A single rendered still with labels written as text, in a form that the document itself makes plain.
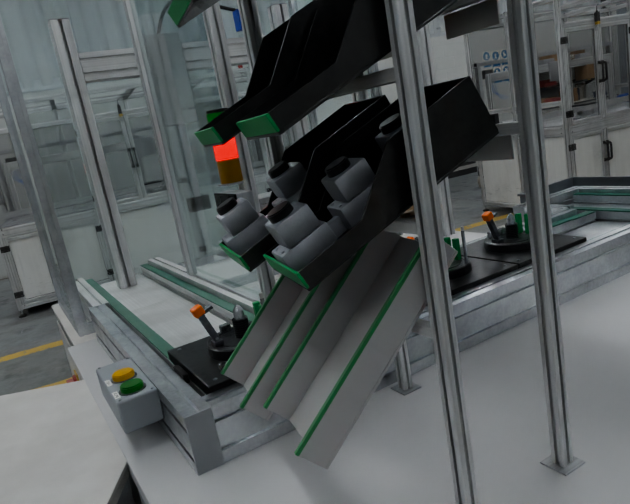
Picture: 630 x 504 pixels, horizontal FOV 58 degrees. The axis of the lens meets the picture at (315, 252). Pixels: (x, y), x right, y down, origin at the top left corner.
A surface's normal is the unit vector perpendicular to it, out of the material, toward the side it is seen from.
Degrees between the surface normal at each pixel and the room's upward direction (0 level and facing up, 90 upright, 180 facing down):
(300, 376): 90
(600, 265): 90
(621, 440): 0
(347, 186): 90
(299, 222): 90
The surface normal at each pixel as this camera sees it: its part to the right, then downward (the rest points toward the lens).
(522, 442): -0.18, -0.96
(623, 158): 0.39, 0.14
